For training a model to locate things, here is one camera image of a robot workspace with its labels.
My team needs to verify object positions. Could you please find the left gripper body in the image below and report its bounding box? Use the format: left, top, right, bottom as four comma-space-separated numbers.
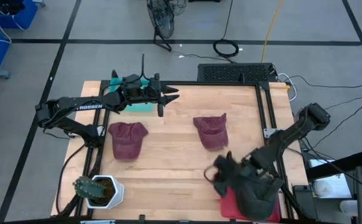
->
123, 73, 165, 118

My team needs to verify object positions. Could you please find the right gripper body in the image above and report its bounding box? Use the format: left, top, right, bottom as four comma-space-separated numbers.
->
241, 148, 278, 187

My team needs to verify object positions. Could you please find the maroon cap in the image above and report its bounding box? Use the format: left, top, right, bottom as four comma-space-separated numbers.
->
192, 113, 230, 152
108, 121, 149, 161

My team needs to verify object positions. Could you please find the teal plastic bin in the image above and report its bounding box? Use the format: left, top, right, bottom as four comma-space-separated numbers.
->
108, 77, 155, 113

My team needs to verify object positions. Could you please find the pink plastic bin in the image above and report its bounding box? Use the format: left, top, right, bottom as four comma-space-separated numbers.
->
220, 186, 283, 223

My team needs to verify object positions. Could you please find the black tablet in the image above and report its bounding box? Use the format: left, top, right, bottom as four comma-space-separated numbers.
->
292, 185, 316, 216

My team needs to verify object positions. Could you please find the black computer case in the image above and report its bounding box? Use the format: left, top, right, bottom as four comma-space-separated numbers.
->
197, 62, 277, 83

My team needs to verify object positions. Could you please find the black floor fan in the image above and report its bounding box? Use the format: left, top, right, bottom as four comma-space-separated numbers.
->
146, 0, 176, 52

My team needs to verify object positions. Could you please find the black desk bar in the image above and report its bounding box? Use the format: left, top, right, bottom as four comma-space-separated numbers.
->
307, 151, 362, 181

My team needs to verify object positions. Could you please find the white hexagonal plant pot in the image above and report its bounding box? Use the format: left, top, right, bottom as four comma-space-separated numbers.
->
86, 174, 126, 210

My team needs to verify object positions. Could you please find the green cactus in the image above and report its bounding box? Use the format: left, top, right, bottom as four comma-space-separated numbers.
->
72, 175, 107, 200

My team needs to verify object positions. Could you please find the black equipment bundle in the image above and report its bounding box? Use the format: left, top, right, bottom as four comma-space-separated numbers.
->
0, 0, 26, 16

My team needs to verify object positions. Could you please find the black table frame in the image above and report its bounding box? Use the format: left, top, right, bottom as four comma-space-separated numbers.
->
56, 79, 309, 223

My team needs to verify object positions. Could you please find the silver mounting bracket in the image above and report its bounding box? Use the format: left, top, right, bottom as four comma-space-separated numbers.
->
263, 128, 278, 139

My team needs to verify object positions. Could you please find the thin black cable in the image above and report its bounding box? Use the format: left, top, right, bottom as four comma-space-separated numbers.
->
212, 0, 240, 58

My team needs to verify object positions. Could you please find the white cable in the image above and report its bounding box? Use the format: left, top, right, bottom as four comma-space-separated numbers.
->
276, 73, 298, 103

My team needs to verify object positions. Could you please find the black floor cable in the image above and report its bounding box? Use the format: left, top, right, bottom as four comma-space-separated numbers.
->
284, 74, 362, 90

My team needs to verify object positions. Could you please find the yellow cable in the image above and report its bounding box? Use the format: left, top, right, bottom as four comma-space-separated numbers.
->
260, 0, 284, 63

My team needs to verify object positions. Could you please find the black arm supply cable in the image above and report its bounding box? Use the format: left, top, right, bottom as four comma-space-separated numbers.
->
55, 143, 87, 215

